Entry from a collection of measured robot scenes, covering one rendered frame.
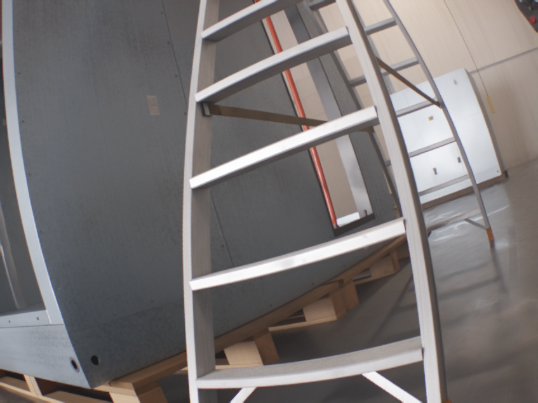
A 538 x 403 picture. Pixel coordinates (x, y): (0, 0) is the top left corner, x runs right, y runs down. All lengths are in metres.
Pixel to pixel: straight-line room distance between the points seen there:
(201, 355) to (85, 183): 0.68
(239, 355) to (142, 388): 0.55
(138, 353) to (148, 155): 0.69
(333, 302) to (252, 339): 0.58
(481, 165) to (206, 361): 7.44
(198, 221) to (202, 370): 0.35
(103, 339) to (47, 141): 0.61
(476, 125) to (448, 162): 0.91
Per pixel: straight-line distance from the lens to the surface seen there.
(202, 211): 1.10
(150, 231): 1.57
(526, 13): 2.35
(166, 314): 1.54
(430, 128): 8.34
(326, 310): 2.17
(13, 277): 4.95
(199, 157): 1.15
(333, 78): 3.19
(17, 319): 1.70
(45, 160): 1.40
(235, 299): 1.79
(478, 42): 12.86
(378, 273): 2.90
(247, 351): 1.72
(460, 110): 8.23
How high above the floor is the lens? 0.47
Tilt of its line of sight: 5 degrees up
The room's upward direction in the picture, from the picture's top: 17 degrees counter-clockwise
